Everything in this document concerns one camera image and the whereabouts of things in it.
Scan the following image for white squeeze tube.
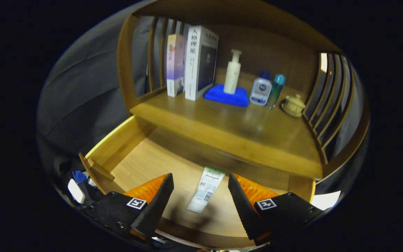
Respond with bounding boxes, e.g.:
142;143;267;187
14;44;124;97
186;166;226;214

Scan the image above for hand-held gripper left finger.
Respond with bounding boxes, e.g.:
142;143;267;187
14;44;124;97
83;173;175;240

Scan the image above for brown wooden cabinet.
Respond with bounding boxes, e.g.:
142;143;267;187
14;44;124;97
118;0;370;186

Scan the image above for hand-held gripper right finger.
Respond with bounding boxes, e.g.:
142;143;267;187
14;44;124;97
227;172;324;246

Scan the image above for wooden drawer with black knob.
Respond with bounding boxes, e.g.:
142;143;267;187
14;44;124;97
78;115;317;250

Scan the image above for purple book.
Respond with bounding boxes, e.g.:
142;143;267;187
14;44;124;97
167;34;187;98

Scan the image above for white bottle with blue pump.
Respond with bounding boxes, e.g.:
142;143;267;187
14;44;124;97
249;71;272;106

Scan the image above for yellow lidded teacup with saucer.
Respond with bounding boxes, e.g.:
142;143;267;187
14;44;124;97
281;94;306;118

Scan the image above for teal transparent bottle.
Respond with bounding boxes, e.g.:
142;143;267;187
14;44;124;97
266;74;286;110

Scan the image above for blue folded cloth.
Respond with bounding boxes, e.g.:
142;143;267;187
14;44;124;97
204;83;250;107

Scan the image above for white panelled cabinet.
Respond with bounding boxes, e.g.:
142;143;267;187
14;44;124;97
312;191;342;210

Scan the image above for wooden countertop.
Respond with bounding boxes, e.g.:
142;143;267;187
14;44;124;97
130;68;324;180

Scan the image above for small blue object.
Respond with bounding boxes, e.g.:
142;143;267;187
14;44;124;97
72;170;87;184

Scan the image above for white book with portrait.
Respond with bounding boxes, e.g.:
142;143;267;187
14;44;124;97
184;25;219;101

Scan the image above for small white object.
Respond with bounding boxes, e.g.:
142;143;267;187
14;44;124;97
68;178;86;204

